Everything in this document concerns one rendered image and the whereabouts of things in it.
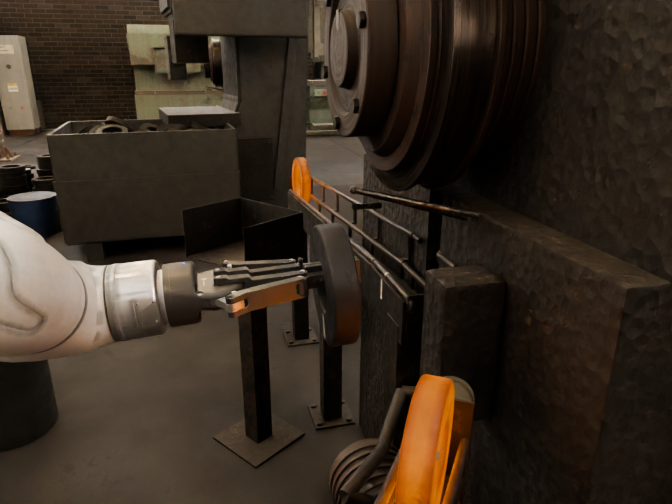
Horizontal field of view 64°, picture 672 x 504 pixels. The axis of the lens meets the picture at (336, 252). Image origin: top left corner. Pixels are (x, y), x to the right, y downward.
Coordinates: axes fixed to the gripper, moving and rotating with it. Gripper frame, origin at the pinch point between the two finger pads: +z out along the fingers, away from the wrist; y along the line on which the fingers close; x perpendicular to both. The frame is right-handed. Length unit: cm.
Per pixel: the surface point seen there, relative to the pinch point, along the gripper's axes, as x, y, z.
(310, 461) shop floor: -85, -64, 4
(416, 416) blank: -7.2, 21.2, 2.9
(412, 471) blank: -10.7, 24.2, 1.3
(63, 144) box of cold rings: -12, -260, -89
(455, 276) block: -5.4, -4.9, 19.4
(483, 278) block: -5.6, -3.3, 23.0
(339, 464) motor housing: -33.6, -3.9, 0.2
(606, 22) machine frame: 27.6, 2.5, 34.2
